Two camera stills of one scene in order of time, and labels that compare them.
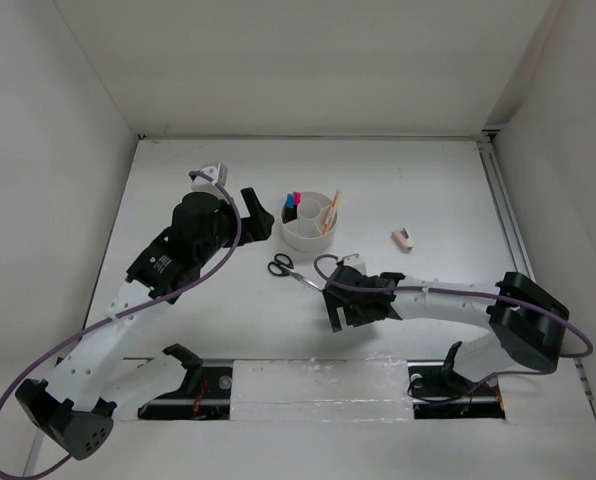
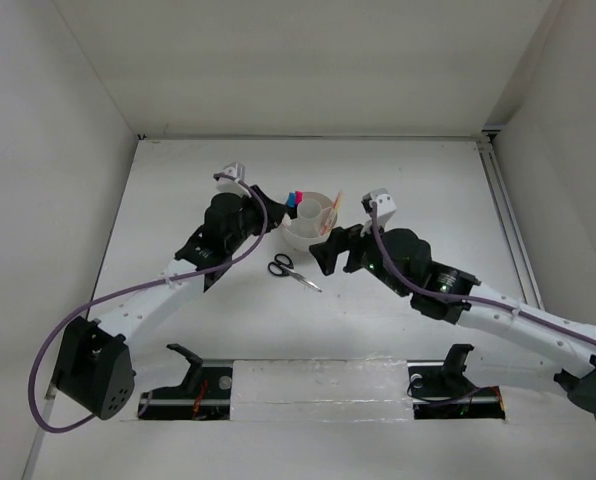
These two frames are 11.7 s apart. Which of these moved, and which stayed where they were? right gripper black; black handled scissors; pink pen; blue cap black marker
Moved: right gripper black
Stayed: pink pen; blue cap black marker; black handled scissors
